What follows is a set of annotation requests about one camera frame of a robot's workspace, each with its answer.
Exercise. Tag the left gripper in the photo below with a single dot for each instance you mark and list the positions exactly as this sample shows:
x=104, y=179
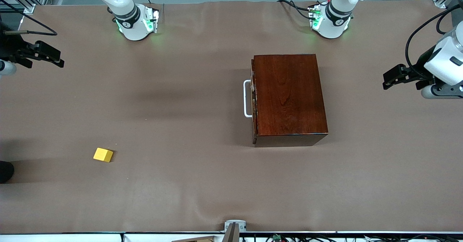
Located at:
x=420, y=64

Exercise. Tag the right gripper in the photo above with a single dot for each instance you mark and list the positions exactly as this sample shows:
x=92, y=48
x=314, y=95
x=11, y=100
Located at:
x=11, y=46

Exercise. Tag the yellow block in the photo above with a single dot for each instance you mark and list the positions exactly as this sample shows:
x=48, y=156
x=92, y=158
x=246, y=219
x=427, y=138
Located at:
x=103, y=155

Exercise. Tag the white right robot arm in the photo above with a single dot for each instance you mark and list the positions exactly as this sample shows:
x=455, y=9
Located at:
x=130, y=25

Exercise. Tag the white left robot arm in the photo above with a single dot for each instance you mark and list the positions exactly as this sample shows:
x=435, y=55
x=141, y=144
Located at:
x=332, y=25

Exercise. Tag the dark wooden drawer cabinet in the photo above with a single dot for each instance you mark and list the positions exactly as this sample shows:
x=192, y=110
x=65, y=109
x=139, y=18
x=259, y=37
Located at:
x=289, y=97

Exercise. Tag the black round object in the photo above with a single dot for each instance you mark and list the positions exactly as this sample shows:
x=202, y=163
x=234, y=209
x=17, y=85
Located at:
x=5, y=171

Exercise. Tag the brown table cover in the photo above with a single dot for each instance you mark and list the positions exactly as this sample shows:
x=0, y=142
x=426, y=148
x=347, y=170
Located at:
x=181, y=191

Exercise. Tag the tan wooden piece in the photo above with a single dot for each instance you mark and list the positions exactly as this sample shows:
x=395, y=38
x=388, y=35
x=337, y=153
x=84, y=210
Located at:
x=199, y=239

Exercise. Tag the grey metal bracket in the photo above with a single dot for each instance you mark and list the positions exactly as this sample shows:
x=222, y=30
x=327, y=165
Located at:
x=235, y=223

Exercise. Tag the grey brown camera pole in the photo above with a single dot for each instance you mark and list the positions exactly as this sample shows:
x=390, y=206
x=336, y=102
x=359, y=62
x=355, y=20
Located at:
x=231, y=234

